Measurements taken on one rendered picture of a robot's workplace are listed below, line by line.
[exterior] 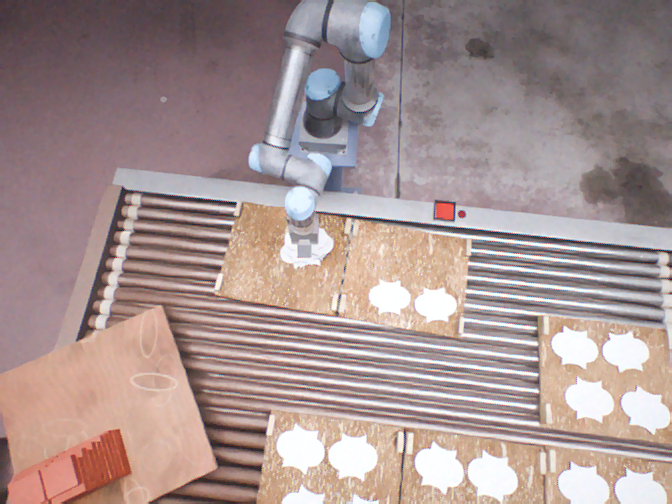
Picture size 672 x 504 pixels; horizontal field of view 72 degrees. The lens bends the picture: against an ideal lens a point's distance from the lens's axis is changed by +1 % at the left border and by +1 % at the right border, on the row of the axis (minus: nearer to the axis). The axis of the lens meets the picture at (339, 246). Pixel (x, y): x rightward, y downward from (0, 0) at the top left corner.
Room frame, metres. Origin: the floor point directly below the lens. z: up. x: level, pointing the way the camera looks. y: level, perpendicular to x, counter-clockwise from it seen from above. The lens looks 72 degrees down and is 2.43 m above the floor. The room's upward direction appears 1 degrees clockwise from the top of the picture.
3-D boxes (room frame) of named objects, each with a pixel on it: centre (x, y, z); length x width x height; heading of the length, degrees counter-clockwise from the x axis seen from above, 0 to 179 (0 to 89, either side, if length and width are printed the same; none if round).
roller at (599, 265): (0.53, -0.19, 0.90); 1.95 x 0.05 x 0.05; 85
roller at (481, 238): (0.58, -0.19, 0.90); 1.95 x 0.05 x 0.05; 85
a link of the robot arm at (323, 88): (0.99, 0.06, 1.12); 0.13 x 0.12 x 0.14; 71
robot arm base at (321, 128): (0.99, 0.07, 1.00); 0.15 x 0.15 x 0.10
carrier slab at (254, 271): (0.46, 0.18, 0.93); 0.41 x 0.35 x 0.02; 82
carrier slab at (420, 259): (0.39, -0.23, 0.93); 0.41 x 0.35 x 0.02; 81
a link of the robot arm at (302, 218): (0.48, 0.11, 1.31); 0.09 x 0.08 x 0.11; 161
